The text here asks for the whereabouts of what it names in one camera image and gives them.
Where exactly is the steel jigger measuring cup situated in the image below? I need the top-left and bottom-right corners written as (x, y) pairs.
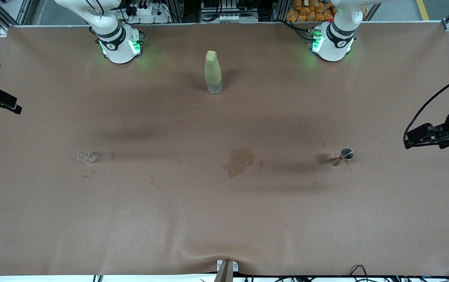
top-left (331, 148), bottom-right (355, 167)

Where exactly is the clear glass beaker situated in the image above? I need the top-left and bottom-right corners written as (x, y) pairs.
top-left (76, 149), bottom-right (97, 165)

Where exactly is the white power strip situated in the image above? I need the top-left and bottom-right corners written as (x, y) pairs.
top-left (127, 0), bottom-right (170, 24)

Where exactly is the orange packet pile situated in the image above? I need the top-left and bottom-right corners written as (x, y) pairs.
top-left (286, 0), bottom-right (333, 22)

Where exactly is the yellow-green water bottle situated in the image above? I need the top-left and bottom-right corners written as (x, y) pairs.
top-left (204, 50), bottom-right (223, 95)

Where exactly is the brown table mat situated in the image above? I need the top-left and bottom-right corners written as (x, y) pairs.
top-left (0, 22), bottom-right (449, 277)

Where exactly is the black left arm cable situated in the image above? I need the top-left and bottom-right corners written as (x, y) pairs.
top-left (403, 70), bottom-right (449, 138)

